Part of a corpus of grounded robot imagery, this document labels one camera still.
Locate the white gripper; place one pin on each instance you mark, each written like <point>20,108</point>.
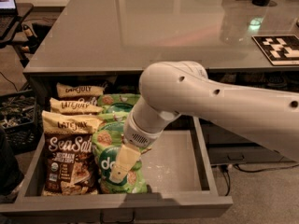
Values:
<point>139,134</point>

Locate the green rice chip bag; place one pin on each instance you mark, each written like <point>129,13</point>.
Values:
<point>106,145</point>
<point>118,102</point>
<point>113,121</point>

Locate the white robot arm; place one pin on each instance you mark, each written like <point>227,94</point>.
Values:
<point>170,89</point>

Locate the front sea salt tortilla bag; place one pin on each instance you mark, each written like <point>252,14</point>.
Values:
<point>68,149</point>

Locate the open grey top drawer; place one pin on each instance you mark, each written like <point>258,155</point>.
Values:
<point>177,170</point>

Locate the middle tortilla chip bag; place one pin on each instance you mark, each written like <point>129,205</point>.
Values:
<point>73,107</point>

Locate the tortilla chip bag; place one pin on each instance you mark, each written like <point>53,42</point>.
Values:
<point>73,107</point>
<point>78,91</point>

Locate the grey right middle drawer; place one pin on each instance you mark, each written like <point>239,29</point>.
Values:
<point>215,135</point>

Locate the grey right bottom drawer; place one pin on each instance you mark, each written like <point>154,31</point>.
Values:
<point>239,154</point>

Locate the rear tortilla chip bag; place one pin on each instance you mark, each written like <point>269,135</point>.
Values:
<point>78,91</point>

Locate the grey counter cabinet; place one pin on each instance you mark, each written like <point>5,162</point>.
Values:
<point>96,38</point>

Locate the black plastic crate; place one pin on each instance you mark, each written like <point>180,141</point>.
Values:
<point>18,117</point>

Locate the black white fiducial marker board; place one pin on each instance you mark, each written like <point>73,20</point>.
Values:
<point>280,50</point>

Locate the laptop computer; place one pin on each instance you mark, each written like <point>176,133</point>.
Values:
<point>8,16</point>

